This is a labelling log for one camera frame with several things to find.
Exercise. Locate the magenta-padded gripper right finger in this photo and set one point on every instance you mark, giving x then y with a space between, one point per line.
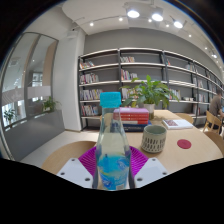
151 171

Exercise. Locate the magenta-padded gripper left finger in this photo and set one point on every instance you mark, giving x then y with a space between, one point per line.
74 171

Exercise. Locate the clear bottle with turquoise cap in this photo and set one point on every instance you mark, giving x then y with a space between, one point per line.
112 156

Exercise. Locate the patterned ceramic mug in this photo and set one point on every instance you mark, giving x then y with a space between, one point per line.
153 140

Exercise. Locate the flat round red coaster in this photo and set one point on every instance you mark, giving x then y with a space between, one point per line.
184 144

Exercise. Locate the dark blue book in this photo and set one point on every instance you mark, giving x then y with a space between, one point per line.
136 127

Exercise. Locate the red book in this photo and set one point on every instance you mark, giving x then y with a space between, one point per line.
135 116
135 122

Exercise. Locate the white book with patterned cover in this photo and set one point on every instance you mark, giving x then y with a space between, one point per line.
177 124

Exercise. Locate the pink book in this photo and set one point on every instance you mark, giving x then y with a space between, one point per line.
133 110

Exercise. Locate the slat-back wooden chair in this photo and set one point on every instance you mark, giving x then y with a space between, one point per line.
211 121

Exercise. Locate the green potted plant on table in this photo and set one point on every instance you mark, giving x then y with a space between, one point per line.
150 91

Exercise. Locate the person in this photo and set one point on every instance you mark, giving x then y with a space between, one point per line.
216 105

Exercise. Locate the grey bookshelf unit with books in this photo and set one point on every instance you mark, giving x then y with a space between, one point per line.
106 70

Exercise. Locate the group of ceiling lights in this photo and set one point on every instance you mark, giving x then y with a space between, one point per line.
133 14

